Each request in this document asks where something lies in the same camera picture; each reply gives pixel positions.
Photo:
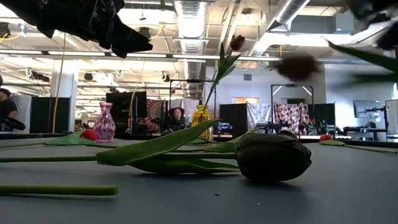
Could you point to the dark office desk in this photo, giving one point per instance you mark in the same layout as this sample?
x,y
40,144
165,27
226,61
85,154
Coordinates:
x,y
363,130

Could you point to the red orange patterned tapestry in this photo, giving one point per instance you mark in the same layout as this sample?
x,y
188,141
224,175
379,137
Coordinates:
x,y
155,109

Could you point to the green artificial flower stem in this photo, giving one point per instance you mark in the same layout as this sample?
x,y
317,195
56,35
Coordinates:
x,y
62,190

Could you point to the silver ribbed ventilation duct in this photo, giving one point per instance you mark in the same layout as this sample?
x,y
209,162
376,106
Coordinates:
x,y
190,25

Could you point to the silver smooth ventilation duct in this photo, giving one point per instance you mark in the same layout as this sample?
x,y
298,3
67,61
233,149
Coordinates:
x,y
280,18

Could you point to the bright red artificial tulip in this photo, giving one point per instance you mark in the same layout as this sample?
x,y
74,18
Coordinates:
x,y
326,137
90,134

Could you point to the person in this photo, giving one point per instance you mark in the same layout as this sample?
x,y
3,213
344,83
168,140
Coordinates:
x,y
177,115
7,109

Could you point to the white patterned cloth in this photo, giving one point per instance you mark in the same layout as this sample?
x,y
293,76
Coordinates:
x,y
258,113

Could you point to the pale monitor on arm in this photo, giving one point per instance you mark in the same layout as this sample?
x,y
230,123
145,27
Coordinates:
x,y
392,115

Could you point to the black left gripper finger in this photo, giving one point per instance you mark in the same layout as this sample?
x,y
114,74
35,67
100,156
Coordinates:
x,y
122,53
130,39

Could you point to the grey desktop monitor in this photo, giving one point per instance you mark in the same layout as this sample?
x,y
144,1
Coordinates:
x,y
366,109

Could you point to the pink white dotted cloth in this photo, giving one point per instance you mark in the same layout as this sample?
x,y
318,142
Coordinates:
x,y
290,115

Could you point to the black dome object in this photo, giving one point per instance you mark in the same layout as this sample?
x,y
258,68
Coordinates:
x,y
287,133

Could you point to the yellow ribbed glass vase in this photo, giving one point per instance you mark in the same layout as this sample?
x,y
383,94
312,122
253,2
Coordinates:
x,y
200,116

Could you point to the grey wall vent grille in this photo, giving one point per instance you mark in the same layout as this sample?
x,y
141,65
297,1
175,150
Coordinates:
x,y
247,77

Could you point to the dark red artificial tulip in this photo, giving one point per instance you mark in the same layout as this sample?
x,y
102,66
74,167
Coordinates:
x,y
298,67
237,43

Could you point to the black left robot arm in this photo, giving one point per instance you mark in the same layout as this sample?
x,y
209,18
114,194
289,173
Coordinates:
x,y
18,9

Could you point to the black metal frame stand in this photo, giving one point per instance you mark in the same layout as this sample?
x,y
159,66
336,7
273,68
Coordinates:
x,y
292,85
191,81

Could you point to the pink ribbed glass vase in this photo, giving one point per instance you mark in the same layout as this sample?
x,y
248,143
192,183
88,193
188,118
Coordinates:
x,y
104,124

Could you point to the grey ceiling ventilation box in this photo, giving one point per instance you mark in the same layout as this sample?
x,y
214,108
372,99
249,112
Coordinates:
x,y
314,24

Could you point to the black partition panel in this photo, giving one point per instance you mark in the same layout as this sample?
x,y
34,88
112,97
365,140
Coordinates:
x,y
323,113
43,115
233,118

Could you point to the black monitor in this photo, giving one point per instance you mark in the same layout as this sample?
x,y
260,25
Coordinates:
x,y
124,104

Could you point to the white building column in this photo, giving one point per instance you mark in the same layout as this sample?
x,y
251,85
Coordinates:
x,y
66,81

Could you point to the orange lit window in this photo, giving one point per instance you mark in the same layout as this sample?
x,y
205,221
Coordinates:
x,y
245,100

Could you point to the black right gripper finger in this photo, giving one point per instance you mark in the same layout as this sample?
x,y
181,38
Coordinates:
x,y
388,40

